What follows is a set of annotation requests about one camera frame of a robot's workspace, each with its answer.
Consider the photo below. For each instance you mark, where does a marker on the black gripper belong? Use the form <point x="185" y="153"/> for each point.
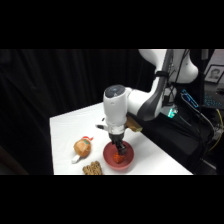
<point x="117" y="138"/>

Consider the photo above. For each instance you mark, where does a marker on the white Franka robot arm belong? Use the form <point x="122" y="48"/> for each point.
<point x="150" y="100"/>

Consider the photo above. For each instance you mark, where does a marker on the pink bowl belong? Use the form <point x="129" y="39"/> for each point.
<point x="128" y="159"/>

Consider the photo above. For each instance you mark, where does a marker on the brown pretzel-pattern toy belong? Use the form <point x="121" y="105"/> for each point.
<point x="92" y="168"/>

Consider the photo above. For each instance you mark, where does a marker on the brown plush toy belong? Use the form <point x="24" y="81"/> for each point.
<point x="82" y="149"/>

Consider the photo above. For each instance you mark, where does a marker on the black cloth-covered stand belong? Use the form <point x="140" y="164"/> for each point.
<point x="173" y="140"/>

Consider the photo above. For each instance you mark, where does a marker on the blue-lit device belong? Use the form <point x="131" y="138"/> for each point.
<point x="190" y="98"/>

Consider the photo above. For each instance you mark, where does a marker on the black curtain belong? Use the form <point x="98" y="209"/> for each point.
<point x="36" y="100"/>

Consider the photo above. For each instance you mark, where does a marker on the teal-lit keyboard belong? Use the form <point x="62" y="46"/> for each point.
<point x="213" y="101"/>

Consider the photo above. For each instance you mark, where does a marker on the framed portrait picture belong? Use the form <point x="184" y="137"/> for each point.
<point x="214" y="73"/>

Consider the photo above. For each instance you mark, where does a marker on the tan wrist camera mount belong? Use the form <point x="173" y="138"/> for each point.
<point x="134" y="124"/>

